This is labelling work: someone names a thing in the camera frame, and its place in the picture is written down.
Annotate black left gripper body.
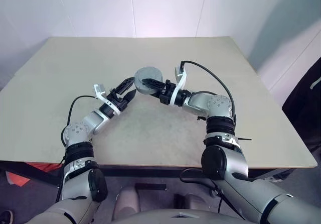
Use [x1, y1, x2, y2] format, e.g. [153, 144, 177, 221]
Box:
[107, 89, 129, 110]

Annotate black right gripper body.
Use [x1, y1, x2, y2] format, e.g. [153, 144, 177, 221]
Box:
[158, 79, 177, 106]

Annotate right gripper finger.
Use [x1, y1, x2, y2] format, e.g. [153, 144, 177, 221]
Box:
[141, 78, 166, 90]

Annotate grey round motor lid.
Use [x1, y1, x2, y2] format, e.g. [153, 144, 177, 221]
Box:
[134, 66, 164, 89]

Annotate black flat bar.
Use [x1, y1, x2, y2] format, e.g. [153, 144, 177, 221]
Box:
[135, 183, 168, 197]

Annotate beige rounded left knee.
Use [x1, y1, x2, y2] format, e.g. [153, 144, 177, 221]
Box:
[112, 186, 141, 220]

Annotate beige rounded knee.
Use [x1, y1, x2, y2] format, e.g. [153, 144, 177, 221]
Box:
[112, 186, 141, 220]
[184, 193, 209, 211]

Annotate small black block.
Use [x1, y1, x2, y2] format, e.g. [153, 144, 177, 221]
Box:
[174, 193, 187, 209]

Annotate beige rounded right knee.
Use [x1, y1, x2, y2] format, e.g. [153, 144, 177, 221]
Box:
[184, 193, 209, 211]

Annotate grey robot torso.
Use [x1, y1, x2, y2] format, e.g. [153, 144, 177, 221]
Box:
[110, 208, 243, 224]

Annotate orange object under table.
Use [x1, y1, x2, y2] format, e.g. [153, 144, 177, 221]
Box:
[6, 162, 60, 187]

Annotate dark garment with white stripe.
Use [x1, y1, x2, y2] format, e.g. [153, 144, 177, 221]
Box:
[282, 57, 321, 157]

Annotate dark shoe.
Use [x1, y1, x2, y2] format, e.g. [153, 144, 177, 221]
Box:
[0, 209, 14, 224]

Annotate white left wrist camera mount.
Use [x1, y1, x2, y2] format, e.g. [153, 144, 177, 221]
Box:
[93, 83, 121, 116]

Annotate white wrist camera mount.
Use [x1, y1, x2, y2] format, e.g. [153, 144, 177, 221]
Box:
[93, 83, 121, 116]
[174, 62, 189, 106]

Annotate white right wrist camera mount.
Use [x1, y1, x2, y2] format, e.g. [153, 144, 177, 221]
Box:
[174, 62, 189, 106]

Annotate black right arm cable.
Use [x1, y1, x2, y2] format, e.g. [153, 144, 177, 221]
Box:
[179, 60, 248, 221]

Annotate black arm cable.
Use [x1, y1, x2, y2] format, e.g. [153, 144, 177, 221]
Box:
[179, 60, 248, 221]
[58, 95, 98, 202]

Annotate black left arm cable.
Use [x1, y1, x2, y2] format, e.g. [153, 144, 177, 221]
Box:
[58, 95, 98, 202]

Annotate black metal table frame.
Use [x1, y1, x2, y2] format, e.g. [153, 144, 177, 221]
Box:
[0, 160, 301, 187]

